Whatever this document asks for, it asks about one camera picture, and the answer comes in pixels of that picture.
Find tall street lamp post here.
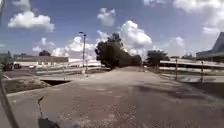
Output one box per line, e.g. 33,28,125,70
78,31,88,75

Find building with sloped roof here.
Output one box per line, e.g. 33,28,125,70
195,31,224,63

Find railing with posts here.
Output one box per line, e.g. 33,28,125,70
158,58,224,84

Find grey concrete path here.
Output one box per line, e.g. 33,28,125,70
0,65,224,128

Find low flat-roofed building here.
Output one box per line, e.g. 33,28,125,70
13,55,70,65

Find dark vehicle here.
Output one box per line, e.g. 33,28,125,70
12,62,23,70

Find low trees behind large tree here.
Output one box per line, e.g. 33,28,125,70
131,54,143,67

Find large dark green tree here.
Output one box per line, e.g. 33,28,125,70
94,32,134,70

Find distant dark tree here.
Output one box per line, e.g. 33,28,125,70
38,49,52,57

